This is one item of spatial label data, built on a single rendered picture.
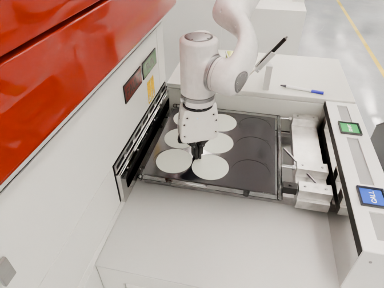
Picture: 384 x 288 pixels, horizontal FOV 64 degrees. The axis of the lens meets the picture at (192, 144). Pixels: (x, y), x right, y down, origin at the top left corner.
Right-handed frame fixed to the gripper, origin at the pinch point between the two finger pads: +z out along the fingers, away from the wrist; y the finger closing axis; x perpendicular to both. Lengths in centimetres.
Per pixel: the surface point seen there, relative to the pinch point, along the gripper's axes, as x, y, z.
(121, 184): -6.9, -21.4, 0.5
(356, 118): -2.7, 47.9, -4.1
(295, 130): 6.1, 35.0, 3.9
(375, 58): 216, 283, 91
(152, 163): 0.2, -12.5, 2.0
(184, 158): -0.1, -3.6, 1.9
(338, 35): 294, 289, 91
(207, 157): -1.2, 2.8, 2.0
